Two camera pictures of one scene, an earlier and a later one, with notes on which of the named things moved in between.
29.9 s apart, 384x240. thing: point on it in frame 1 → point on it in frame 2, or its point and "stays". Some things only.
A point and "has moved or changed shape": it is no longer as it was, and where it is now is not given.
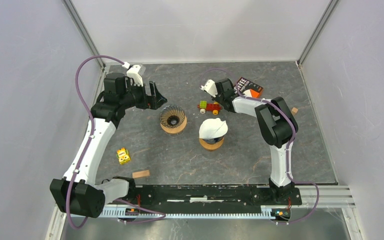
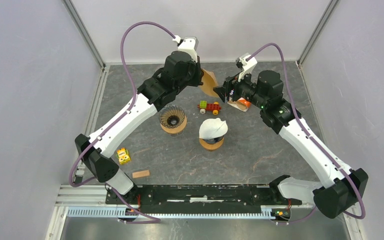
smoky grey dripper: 172,116 stays
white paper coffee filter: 213,128 stays
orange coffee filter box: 248,88 has moved or changed shape
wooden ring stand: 176,129 stays
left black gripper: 154,101 → 199,73
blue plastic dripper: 213,140 stays
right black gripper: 216,98 → 229,84
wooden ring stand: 210,146 stays
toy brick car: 204,106 stays
